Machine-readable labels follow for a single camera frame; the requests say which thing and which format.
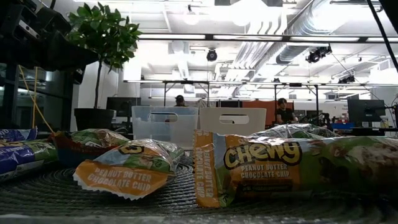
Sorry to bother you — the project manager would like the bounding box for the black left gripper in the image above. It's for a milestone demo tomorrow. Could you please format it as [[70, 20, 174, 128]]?
[[0, 0, 100, 72]]

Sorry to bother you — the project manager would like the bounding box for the green orange snack wrapper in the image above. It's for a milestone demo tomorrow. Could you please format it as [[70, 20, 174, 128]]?
[[50, 128, 131, 168]]

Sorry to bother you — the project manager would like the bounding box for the blue oatmeal raisin granola bar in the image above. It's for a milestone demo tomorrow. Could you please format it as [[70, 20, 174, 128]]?
[[0, 127, 39, 143], [0, 139, 59, 183]]

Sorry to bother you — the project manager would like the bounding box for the green leafy plant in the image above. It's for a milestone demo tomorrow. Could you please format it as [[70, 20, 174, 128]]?
[[66, 1, 143, 110]]

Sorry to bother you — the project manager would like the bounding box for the black framed glass partition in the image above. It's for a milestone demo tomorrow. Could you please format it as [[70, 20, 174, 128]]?
[[0, 62, 75, 132]]

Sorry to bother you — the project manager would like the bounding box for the black plant pot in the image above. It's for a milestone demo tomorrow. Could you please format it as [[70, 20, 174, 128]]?
[[73, 107, 116, 132]]

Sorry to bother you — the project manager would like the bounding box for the black computer monitor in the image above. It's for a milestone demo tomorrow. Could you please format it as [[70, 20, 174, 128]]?
[[346, 99, 386, 128], [106, 96, 142, 118]]

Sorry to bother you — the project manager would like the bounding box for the clear plastic bin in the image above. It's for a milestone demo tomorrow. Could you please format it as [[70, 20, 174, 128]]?
[[131, 105, 200, 149]]

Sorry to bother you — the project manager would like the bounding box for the person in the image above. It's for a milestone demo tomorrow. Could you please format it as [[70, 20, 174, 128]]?
[[173, 94, 188, 108], [275, 97, 299, 126]]

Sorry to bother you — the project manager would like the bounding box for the white plastic bin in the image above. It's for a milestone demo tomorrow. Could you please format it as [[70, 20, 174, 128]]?
[[198, 107, 267, 137]]

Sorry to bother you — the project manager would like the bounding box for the dark grey round woven mat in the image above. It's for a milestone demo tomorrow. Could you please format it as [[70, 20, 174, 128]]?
[[0, 155, 398, 218]]

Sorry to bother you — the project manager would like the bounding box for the orange partition panel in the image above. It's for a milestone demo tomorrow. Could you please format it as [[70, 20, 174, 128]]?
[[241, 100, 295, 128]]

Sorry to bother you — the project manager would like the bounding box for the long ceiling light bar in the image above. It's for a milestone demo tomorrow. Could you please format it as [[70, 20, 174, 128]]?
[[138, 32, 398, 44]]

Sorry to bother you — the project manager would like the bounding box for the black ceiling spotlight cluster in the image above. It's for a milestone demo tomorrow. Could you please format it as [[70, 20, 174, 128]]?
[[305, 45, 333, 64], [338, 75, 356, 85]]

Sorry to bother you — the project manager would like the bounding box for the blue crate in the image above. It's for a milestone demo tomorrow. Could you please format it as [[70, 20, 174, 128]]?
[[330, 121, 356, 131]]

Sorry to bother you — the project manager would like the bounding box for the yellow extension cable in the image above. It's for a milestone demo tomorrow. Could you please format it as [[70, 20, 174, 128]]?
[[17, 64, 56, 134]]

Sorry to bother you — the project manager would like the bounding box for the black background rig frame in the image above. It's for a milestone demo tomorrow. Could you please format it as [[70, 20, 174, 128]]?
[[162, 80, 210, 108], [272, 82, 320, 126]]

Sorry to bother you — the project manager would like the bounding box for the silver ventilation duct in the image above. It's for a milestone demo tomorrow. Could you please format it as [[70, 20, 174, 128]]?
[[275, 0, 346, 65]]

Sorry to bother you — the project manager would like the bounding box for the thin black cable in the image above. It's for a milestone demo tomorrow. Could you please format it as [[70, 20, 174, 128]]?
[[366, 0, 398, 73]]

